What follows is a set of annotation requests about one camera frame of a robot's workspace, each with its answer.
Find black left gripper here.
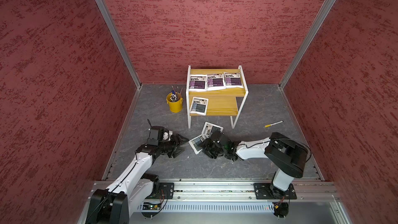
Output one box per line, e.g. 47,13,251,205
158,133,190,158

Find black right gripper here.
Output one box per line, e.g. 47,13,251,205
197,138,227,159

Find wooden shelf with white frame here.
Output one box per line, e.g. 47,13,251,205
186,65,249,129

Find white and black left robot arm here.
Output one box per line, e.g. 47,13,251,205
85,126,189,224

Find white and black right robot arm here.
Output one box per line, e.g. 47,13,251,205
200,131,310,199

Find yellow pen cup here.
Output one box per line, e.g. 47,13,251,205
166,93,183,113

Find pens in cup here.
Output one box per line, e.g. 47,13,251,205
170,86,181,102

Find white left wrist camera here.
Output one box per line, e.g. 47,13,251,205
162,131,173,142

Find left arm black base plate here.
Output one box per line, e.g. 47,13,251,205
146,183,175,200

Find yellow handled screwdriver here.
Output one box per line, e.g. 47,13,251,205
264,120,284,128

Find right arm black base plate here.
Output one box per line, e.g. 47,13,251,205
254,183,297,200

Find aluminium mounting rail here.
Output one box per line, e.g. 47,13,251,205
159,178,342,202

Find left aluminium corner post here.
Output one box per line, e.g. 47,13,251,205
95,0,142,90

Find aluminium corner post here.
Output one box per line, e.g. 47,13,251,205
279,0,336,91
95,0,142,90

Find right aluminium corner post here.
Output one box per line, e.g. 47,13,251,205
279,0,336,91

